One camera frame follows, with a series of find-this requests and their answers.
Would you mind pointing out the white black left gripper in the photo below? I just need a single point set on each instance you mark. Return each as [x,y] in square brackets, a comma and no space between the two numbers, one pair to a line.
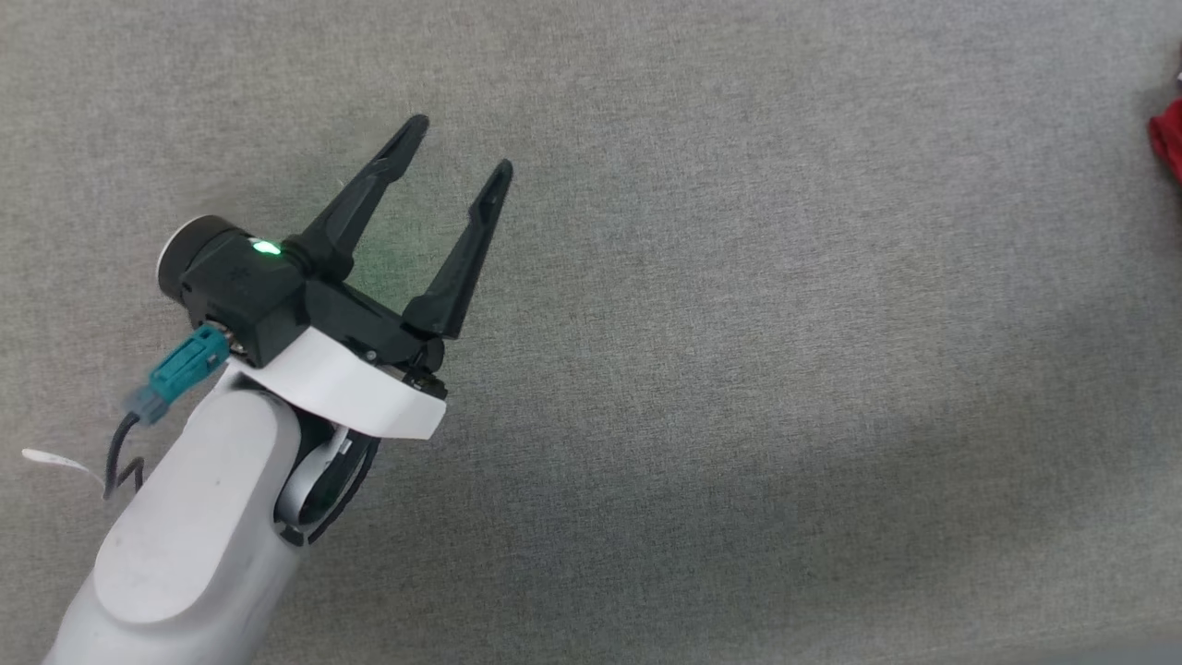
[369,388]

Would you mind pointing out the red Bulls 23 jersey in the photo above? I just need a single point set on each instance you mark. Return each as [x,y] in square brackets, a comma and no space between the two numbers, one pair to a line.
[1171,139]

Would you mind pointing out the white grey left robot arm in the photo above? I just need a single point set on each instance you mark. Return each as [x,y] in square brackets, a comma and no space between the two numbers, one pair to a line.
[185,536]

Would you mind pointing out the grey fabric sofa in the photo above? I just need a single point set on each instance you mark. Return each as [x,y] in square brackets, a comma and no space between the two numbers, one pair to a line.
[739,369]

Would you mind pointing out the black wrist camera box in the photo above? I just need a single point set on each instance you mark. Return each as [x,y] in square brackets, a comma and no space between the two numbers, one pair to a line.
[245,300]

